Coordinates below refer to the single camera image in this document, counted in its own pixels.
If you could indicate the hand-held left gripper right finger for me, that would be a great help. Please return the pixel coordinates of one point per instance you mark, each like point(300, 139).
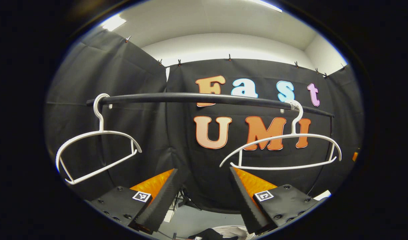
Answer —
point(247, 203)

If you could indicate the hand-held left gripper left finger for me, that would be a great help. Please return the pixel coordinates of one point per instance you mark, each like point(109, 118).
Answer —
point(160, 206)

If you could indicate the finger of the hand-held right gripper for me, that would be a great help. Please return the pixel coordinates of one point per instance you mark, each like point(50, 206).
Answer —
point(355, 156)

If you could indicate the white laundry hamper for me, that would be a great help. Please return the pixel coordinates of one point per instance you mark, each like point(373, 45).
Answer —
point(239, 230)

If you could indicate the black knit cardigan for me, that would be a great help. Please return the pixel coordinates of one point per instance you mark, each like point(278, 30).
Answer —
point(210, 234)

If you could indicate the white plastic hanger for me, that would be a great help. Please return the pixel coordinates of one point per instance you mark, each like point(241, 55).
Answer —
point(293, 134)
point(101, 128)

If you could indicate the black clothes rack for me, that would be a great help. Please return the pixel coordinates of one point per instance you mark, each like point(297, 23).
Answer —
point(190, 98)

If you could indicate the black tripod stand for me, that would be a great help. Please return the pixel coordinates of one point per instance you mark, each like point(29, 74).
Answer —
point(184, 200)

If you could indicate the black backdrop cloth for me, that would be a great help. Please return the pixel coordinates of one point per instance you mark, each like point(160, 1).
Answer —
point(157, 150)

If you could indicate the row of black clips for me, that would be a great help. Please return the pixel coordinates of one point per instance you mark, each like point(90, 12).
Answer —
point(229, 57)

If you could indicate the long ceiling light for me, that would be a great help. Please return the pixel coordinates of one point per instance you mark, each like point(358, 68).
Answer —
point(113, 22)
point(265, 5)

